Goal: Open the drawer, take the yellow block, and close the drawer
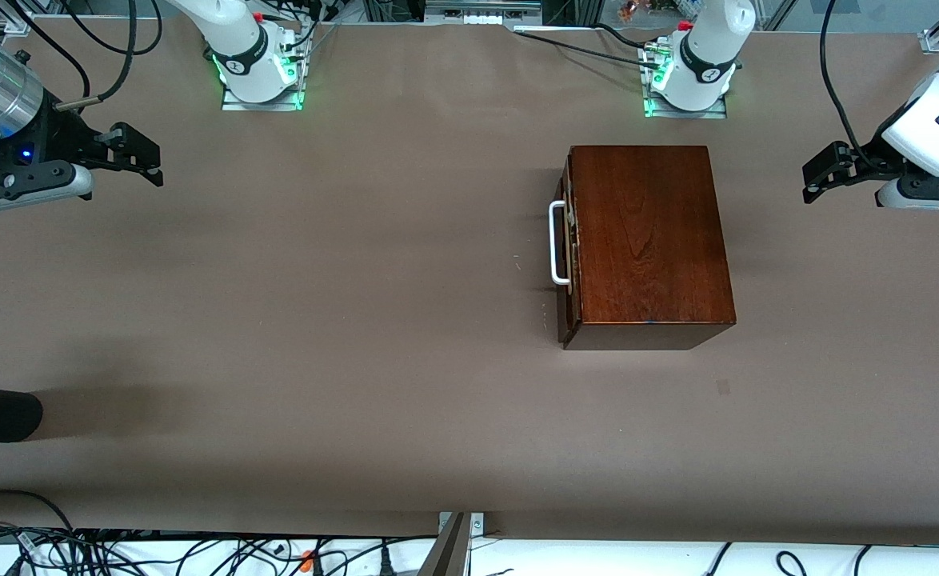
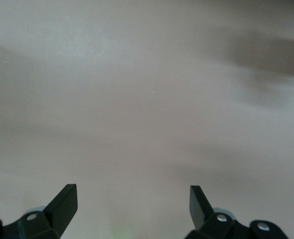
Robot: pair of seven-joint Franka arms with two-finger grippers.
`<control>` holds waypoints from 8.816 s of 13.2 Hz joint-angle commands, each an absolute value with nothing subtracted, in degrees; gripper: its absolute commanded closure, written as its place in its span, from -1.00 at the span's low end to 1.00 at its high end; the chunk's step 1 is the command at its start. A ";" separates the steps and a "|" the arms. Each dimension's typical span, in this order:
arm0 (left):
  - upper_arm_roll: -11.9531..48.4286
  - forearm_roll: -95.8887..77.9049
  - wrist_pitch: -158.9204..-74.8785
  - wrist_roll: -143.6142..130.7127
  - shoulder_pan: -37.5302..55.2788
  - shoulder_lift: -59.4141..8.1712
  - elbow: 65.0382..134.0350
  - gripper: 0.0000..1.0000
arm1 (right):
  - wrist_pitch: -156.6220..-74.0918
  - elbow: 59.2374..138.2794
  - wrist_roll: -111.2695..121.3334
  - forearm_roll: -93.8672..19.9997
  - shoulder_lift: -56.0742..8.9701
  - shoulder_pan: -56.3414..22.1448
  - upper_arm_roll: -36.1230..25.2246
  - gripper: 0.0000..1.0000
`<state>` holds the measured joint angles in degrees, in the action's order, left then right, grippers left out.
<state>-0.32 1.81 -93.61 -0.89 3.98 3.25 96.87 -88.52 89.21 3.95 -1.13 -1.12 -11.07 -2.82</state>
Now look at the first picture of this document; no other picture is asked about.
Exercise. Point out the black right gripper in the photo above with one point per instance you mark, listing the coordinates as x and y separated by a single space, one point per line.
60 134

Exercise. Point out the grey power strip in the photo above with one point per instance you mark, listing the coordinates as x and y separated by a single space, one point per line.
481 10

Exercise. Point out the dark metal post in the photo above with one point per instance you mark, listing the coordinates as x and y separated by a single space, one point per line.
447 552

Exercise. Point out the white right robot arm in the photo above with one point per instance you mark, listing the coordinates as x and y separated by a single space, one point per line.
241 48

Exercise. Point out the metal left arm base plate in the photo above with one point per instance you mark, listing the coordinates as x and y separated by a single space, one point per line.
717 112

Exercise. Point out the metal corner bracket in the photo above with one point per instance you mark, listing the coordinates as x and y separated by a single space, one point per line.
477 524

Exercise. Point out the dark brown wooden cabinet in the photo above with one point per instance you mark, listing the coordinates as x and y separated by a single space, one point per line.
649 232

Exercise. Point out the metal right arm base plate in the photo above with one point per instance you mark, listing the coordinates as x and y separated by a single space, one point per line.
233 104

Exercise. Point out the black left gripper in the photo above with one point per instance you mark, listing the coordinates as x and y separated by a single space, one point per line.
867 162

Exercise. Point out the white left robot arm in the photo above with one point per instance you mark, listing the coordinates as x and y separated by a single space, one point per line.
709 48

